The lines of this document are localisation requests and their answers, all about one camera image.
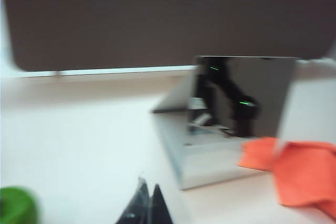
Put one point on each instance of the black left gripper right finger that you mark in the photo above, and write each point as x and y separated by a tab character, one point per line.
160	211

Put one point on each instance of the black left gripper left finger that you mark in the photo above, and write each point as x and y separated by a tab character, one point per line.
134	211

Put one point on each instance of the orange fleece cloth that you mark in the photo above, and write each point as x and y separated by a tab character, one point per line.
296	171

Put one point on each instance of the square standing mirror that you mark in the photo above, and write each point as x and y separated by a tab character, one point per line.
236	90

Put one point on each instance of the green round toy fruit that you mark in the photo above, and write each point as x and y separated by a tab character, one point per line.
15	205

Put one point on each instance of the wide grey desk partition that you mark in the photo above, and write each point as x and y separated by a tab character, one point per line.
131	24

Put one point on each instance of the white partition foot bracket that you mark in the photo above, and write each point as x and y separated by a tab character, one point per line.
58	73

